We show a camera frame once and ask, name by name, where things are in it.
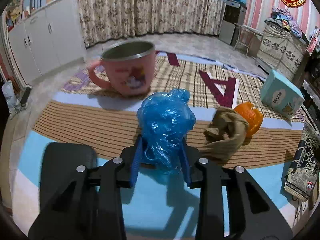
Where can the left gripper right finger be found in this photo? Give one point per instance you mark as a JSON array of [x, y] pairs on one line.
[[232, 204]]

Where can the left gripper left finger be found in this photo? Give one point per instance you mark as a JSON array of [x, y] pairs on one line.
[[88, 204]]

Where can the grey patterned snack packet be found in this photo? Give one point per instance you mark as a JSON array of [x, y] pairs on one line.
[[303, 171]]

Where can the blue plastic bag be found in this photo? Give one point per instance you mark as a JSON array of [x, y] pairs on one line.
[[165, 118]]

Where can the crumpled brown paper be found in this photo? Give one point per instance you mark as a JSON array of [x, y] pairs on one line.
[[225, 135]]

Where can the colourful cartoon blanket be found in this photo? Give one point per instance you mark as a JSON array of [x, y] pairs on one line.
[[214, 108]]

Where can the orange peel piece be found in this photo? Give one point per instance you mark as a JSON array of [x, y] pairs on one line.
[[252, 115]]

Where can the teal cardboard box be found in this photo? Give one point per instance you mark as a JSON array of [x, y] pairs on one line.
[[281, 95]]

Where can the pink metal mug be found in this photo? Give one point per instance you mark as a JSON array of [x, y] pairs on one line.
[[128, 67]]

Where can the covered beige dresser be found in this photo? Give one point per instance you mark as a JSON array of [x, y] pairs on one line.
[[281, 50]]

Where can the white cabinet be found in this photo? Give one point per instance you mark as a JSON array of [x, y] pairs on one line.
[[49, 39]]

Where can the small wooden stool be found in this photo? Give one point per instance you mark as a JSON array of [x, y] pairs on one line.
[[245, 37]]

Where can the floral beige curtain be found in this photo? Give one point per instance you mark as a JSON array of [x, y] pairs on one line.
[[103, 20]]

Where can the pile of folded clothes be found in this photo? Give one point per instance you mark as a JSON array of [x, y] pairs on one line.
[[284, 19]]

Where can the dark water dispenser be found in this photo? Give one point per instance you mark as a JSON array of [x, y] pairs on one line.
[[233, 17]]

